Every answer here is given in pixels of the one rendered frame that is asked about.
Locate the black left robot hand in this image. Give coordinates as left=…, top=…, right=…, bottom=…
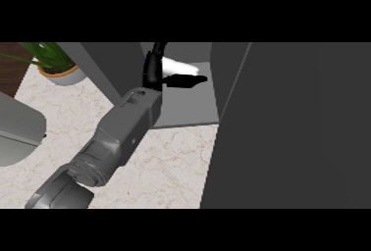
left=140, top=41, right=208, bottom=92

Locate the white water bottle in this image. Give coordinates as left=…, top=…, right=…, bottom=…
left=161, top=56, right=201, bottom=77

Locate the grey cabinet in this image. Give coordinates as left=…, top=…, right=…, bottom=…
left=56, top=41, right=254, bottom=130

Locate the dark grey cabinet door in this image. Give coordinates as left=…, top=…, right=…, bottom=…
left=198, top=41, right=371, bottom=210

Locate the grey plant pot orange rim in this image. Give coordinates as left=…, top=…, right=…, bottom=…
left=37, top=64, right=90, bottom=87

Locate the green leafy plant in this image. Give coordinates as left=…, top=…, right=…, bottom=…
left=0, top=41, right=75, bottom=71

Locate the grey rounded appliance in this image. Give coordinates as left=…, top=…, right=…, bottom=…
left=0, top=90, right=49, bottom=168

